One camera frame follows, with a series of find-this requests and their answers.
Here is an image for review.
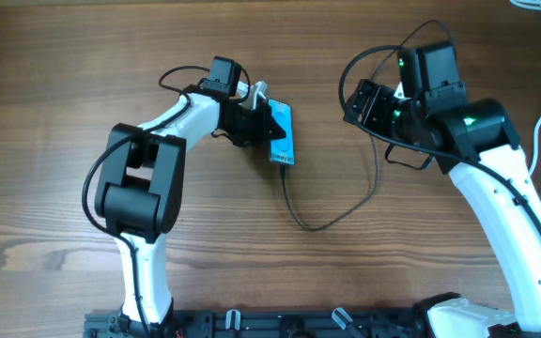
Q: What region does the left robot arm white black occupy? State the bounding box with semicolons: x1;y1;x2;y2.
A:
82;56;295;337

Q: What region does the blue screen Galaxy smartphone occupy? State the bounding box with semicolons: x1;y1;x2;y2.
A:
268;98;296;166

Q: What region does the black USB charging cable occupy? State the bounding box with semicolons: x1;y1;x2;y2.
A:
278;19;455;233

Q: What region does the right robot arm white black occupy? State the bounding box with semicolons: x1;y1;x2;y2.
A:
339;41;541;337

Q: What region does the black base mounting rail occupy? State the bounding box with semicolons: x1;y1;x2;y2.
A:
83;307;432;338

